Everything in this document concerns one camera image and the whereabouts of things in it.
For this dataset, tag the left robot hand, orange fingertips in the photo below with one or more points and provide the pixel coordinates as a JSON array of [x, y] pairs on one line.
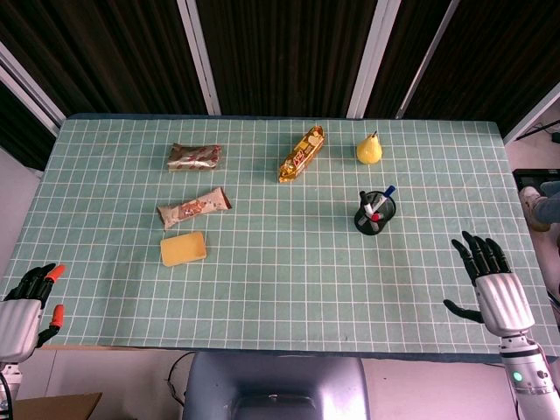
[[17, 324]]

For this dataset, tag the right robot hand, black fingers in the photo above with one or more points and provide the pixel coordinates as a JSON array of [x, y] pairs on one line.
[[503, 302]]

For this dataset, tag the black capped white marker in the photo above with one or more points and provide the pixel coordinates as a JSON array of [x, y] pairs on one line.
[[364, 198]]

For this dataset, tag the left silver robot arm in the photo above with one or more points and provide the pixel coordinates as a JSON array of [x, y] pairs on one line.
[[9, 372]]

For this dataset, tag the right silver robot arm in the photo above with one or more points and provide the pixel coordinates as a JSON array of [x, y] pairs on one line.
[[527, 387]]

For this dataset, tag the black mesh pen holder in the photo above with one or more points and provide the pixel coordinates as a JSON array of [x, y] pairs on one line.
[[387, 212]]

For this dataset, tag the red cap marker pen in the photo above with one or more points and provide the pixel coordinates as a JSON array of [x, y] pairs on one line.
[[375, 217]]

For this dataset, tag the blue capped marker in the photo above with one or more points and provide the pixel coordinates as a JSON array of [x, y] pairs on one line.
[[389, 191]]

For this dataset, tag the cardboard box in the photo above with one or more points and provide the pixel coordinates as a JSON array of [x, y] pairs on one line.
[[57, 407]]

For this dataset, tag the white shoe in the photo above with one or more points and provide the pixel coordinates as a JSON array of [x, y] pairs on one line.
[[531, 203]]

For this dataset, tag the blue jeans leg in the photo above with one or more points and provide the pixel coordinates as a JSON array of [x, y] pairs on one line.
[[549, 205]]

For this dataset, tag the black flat box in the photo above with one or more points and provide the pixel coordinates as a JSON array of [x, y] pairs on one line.
[[531, 177]]

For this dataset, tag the yellow sponge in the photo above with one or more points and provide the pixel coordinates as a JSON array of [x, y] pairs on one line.
[[184, 248]]

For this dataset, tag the yellow pear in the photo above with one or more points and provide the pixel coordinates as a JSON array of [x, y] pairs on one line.
[[368, 151]]

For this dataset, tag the brown snack bar wrapper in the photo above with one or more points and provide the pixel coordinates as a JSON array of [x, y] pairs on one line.
[[192, 207]]

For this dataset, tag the green grid tablecloth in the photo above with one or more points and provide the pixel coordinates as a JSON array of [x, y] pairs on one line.
[[280, 284]]

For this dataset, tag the silver red snack wrapper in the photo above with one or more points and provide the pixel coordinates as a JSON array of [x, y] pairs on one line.
[[194, 157]]

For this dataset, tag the grey robot torso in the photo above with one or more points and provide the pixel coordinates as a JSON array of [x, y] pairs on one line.
[[275, 389]]

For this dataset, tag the gold cracker pack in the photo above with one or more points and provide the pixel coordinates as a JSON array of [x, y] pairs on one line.
[[302, 155]]

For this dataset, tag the white partition frame post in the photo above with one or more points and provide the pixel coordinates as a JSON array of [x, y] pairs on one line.
[[426, 61], [534, 116], [372, 57], [30, 92], [199, 57]]

